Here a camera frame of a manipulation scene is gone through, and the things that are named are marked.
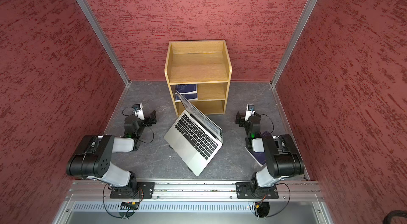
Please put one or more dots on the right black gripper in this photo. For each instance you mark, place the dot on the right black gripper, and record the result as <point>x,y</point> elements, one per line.
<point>240,118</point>

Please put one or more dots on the dark blue notebook on floor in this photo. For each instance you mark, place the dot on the dark blue notebook on floor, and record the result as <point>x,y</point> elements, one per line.
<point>261,155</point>

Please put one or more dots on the right aluminium corner post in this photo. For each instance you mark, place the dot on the right aluminium corner post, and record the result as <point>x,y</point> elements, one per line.
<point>302,21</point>

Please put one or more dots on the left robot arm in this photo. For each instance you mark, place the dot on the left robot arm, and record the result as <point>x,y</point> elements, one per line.
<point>92,160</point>

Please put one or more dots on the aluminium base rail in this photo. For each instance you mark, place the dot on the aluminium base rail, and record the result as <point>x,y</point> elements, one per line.
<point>161,190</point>

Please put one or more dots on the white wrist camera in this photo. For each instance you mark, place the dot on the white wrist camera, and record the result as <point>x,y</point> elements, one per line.
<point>250,111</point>
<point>138,111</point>

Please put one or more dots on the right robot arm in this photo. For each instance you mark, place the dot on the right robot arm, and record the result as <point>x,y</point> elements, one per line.
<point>282,160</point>

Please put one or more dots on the aluminium corner post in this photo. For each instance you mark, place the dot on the aluminium corner post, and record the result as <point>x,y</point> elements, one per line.
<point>90,16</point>
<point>302,21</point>

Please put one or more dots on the wooden shelf unit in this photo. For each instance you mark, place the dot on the wooden shelf unit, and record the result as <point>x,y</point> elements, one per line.
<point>205,63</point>

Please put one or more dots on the left aluminium corner post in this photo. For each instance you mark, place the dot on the left aluminium corner post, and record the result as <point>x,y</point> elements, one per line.
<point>90,16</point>

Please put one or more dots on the silver laptop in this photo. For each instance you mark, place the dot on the silver laptop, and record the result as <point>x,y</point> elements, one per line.
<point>194,137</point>

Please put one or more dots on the blue books on shelf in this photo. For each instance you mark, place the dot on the blue books on shelf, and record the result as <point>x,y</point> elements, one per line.
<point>189,91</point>

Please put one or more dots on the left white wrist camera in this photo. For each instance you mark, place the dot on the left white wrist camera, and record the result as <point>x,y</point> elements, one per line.
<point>138,111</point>

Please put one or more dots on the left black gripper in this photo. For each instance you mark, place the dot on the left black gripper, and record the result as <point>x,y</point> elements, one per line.
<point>149,123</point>

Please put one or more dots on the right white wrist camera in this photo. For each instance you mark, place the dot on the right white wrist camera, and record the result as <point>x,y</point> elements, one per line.
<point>250,111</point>

